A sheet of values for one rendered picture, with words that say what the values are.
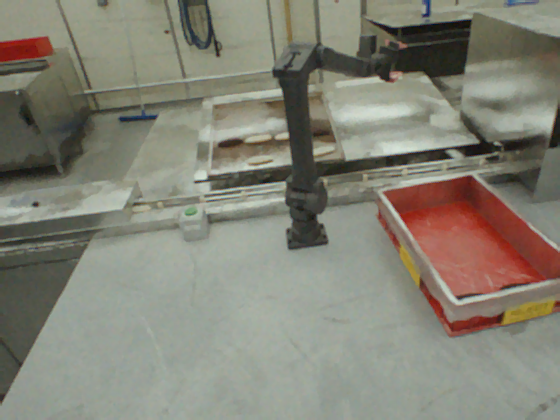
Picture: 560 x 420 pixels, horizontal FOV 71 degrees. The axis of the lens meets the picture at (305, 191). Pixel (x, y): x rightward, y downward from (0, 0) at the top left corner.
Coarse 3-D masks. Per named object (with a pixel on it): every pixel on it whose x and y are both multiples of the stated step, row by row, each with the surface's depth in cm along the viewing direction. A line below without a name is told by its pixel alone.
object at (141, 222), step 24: (480, 168) 134; (504, 168) 132; (336, 192) 129; (360, 192) 128; (144, 216) 126; (168, 216) 125; (216, 216) 126; (240, 216) 127; (24, 240) 122; (48, 240) 123; (72, 240) 124
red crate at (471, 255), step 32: (384, 224) 117; (416, 224) 117; (448, 224) 116; (480, 224) 115; (448, 256) 105; (480, 256) 104; (512, 256) 102; (480, 288) 94; (448, 320) 84; (480, 320) 84
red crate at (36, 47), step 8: (16, 40) 385; (24, 40) 387; (32, 40) 388; (40, 40) 370; (48, 40) 387; (0, 48) 357; (8, 48) 358; (16, 48) 359; (24, 48) 360; (32, 48) 361; (40, 48) 369; (48, 48) 384; (0, 56) 360; (8, 56) 361; (16, 56) 362; (24, 56) 364; (32, 56) 365; (40, 56) 366
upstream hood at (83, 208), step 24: (48, 192) 133; (72, 192) 132; (96, 192) 131; (120, 192) 129; (0, 216) 123; (24, 216) 122; (48, 216) 120; (72, 216) 120; (96, 216) 121; (120, 216) 122; (0, 240) 122
